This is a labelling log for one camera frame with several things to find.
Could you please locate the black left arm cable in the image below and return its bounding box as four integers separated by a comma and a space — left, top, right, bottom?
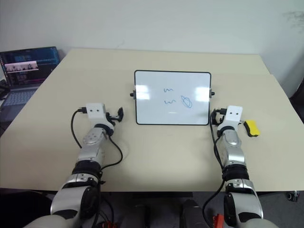
71, 107, 124, 171

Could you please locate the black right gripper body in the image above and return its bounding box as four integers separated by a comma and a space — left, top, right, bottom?
217, 113, 228, 126

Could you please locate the yellow block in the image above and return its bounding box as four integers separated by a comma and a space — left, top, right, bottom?
244, 120, 262, 138

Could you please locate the black-framed small whiteboard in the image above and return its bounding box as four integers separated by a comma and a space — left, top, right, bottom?
130, 69, 216, 126

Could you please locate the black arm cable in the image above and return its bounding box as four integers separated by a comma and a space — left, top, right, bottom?
202, 108, 229, 228
71, 107, 124, 171

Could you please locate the open grey laptop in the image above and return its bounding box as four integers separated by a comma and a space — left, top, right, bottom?
0, 46, 59, 112

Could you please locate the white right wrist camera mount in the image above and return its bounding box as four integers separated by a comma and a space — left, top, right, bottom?
219, 105, 244, 131

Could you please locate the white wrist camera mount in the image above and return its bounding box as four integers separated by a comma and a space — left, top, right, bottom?
85, 102, 107, 126
219, 105, 244, 131

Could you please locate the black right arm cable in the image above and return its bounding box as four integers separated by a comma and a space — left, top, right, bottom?
202, 108, 229, 228

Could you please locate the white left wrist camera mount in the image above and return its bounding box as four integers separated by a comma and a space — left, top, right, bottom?
85, 102, 107, 126

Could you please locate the black caster wheel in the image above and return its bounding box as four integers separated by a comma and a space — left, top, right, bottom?
285, 190, 298, 202

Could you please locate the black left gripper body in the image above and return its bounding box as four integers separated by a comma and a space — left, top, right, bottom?
105, 111, 119, 126

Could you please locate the dark rounded shape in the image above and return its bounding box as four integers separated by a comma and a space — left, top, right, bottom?
182, 199, 205, 228

